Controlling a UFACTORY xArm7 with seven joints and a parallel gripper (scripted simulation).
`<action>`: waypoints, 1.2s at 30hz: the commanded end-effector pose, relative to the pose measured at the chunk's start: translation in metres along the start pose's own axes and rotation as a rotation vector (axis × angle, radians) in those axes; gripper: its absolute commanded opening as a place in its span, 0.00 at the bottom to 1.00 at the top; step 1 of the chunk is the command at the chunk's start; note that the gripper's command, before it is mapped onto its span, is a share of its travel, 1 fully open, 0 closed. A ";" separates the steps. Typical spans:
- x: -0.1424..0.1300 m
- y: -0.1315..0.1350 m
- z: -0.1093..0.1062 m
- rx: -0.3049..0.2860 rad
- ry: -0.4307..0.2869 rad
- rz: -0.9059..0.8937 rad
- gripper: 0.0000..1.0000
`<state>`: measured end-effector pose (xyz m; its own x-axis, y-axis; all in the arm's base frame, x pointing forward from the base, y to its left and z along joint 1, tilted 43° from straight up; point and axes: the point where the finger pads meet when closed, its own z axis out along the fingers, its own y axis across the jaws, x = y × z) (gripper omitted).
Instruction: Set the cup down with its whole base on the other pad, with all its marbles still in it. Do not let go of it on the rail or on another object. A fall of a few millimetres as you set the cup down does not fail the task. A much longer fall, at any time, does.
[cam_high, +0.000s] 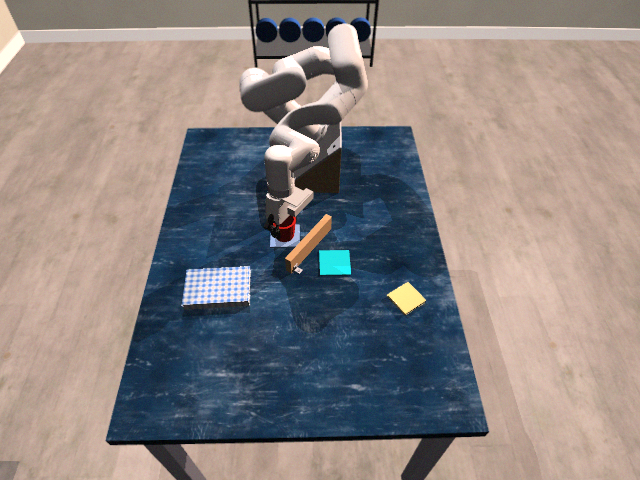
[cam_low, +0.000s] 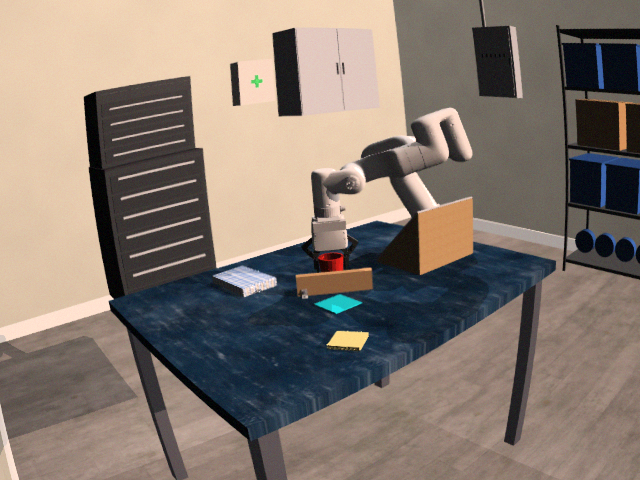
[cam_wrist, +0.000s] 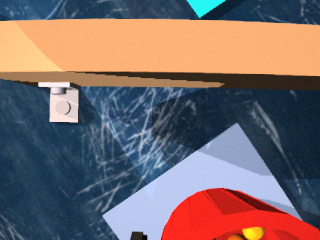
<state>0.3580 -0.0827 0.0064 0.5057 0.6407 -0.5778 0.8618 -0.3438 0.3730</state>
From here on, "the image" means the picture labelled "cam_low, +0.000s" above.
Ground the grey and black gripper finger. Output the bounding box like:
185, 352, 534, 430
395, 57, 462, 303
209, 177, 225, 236
342, 234, 358, 270
302, 237, 320, 273

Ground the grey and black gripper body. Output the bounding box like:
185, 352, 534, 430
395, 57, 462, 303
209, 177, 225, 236
311, 216, 347, 252

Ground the red cup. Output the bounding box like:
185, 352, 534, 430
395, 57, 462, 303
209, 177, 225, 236
318, 253, 344, 273

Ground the yellow sticky-note pad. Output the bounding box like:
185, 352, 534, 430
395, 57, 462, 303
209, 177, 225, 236
327, 331, 368, 351

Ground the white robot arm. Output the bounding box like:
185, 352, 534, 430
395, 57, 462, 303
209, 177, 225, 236
311, 108, 472, 233

